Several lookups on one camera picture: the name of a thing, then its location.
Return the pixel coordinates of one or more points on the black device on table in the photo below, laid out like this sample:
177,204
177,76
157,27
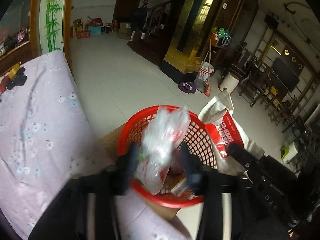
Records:
18,80

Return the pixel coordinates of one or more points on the lilac floral tablecloth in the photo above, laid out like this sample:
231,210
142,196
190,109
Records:
45,141

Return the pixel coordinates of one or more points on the wooden cabinet counter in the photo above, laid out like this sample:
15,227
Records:
22,53

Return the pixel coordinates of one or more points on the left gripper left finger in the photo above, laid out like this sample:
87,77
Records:
85,207

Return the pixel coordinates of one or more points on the white plastic bucket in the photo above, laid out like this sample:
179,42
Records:
206,70

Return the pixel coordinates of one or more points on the red booklet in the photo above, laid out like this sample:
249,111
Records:
3,84

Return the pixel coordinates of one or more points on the purple mop head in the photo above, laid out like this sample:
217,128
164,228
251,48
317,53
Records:
187,87

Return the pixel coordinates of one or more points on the bamboo painted pillar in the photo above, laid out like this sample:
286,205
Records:
50,27

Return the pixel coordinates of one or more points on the gold pillar base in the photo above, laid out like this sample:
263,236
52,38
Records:
221,25

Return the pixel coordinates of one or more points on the white cylinder stool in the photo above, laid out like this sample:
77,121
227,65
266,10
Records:
229,83

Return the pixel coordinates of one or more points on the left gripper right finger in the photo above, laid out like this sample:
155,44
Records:
233,206

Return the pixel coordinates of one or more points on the clear plastic bag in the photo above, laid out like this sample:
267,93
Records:
163,134

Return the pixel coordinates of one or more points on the yellow tape roll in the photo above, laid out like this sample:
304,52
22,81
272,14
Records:
13,70

